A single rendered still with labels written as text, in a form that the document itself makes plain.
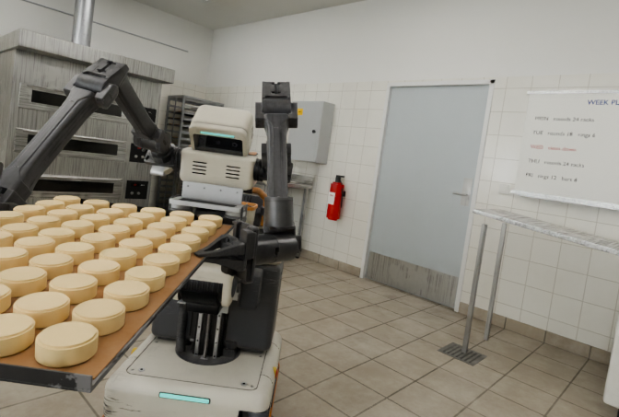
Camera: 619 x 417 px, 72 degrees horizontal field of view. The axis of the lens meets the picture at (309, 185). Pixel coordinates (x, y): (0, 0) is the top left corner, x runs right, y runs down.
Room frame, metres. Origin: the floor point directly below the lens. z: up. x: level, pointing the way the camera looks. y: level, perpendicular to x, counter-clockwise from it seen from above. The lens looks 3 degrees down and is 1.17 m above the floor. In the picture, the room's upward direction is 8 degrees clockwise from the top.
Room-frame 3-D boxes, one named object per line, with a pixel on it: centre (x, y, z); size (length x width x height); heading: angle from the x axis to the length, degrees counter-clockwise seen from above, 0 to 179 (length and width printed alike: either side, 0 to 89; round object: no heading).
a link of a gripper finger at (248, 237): (0.72, 0.14, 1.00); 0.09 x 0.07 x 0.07; 135
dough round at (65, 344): (0.38, 0.20, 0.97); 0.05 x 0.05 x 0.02
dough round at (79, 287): (0.49, 0.26, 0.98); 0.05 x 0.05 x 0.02
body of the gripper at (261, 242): (0.77, 0.09, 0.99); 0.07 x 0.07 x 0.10; 45
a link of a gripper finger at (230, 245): (0.72, 0.14, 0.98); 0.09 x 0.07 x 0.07; 135
